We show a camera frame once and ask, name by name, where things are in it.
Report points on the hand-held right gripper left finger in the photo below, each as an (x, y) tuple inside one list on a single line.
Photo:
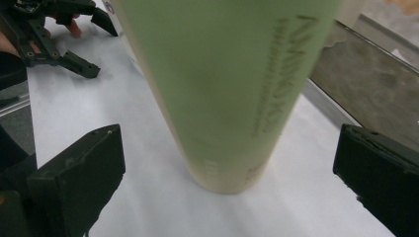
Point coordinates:
[(79, 177)]

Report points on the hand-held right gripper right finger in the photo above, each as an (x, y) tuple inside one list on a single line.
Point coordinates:
[(382, 171)]

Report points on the white bottle with blue pump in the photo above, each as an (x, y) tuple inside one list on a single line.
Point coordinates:
[(108, 6)]

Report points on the green pump bottle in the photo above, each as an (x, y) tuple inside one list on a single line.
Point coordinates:
[(214, 82)]

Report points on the metal floor rail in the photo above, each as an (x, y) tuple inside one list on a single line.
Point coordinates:
[(13, 104)]

